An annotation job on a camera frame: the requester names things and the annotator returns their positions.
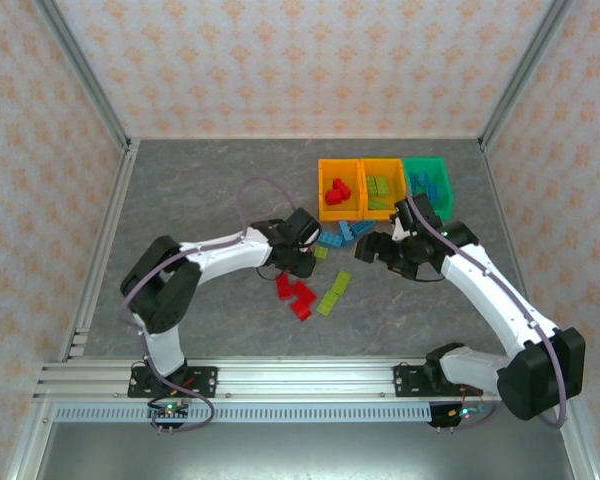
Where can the long lime green lego brick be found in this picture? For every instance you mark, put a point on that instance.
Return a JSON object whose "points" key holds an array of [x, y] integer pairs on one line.
{"points": [[328, 303], [378, 204], [341, 283], [382, 186]]}

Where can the long red lego brick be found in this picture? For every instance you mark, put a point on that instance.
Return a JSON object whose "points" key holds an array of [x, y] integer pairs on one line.
{"points": [[304, 292], [333, 198]]}

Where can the long blue lego brick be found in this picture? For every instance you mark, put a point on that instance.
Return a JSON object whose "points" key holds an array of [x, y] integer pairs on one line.
{"points": [[346, 232], [420, 179], [362, 227], [432, 192], [331, 239]]}

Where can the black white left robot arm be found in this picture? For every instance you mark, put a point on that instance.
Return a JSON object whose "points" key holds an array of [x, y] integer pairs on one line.
{"points": [[220, 255]]}

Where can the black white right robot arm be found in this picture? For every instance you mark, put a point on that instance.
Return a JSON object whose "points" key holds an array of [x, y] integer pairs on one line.
{"points": [[480, 285]]}

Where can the small lime green lego brick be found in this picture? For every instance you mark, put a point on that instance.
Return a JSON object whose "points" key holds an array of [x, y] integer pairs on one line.
{"points": [[321, 252]]}

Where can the red curved lego brick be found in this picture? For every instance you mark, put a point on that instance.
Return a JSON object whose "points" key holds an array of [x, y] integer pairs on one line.
{"points": [[300, 311]]}

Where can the orange plastic bin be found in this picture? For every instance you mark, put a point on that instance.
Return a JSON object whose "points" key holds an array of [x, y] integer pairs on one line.
{"points": [[330, 172], [380, 167]]}

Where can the green plastic bin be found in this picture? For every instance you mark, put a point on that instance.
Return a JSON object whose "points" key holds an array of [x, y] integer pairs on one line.
{"points": [[442, 175]]}

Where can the controller board with LED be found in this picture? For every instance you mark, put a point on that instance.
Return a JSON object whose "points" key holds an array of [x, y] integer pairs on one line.
{"points": [[465, 412], [169, 410]]}

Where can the grey metal shelf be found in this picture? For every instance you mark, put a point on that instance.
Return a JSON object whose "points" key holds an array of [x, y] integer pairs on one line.
{"points": [[300, 450]]}

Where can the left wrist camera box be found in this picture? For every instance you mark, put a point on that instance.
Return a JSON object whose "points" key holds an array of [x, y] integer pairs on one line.
{"points": [[302, 226]]}

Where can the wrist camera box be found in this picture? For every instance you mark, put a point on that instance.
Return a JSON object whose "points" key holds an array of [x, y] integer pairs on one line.
{"points": [[302, 226], [424, 212]]}

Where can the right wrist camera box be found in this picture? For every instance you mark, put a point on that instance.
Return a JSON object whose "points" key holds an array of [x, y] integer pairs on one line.
{"points": [[424, 212]]}

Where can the aluminium side rail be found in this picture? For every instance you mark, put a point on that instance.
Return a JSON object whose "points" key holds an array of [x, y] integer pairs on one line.
{"points": [[493, 175], [124, 175]]}

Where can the wide aluminium base rail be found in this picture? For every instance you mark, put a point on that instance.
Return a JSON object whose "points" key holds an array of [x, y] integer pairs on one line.
{"points": [[305, 380]]}

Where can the aluminium frame post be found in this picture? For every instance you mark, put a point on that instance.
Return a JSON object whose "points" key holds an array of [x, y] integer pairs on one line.
{"points": [[85, 75], [525, 75]]}

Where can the aluminium lower frame rail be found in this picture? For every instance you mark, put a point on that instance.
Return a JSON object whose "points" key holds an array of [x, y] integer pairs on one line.
{"points": [[27, 445], [580, 450]]}

